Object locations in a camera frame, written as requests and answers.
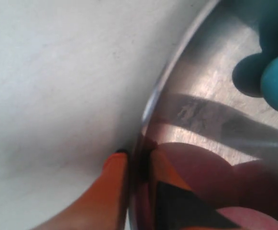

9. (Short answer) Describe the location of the teal rubber bone toy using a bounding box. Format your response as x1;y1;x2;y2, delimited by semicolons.
233;0;278;111

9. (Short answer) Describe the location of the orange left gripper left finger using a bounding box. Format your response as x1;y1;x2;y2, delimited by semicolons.
36;149;129;230

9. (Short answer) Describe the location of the round silver metal plate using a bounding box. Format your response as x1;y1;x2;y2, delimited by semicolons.
130;0;278;230

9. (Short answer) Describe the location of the pink peach fruit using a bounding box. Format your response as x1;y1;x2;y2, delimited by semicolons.
217;207;278;230

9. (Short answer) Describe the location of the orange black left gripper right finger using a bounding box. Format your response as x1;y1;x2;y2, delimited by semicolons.
150;150;239;230

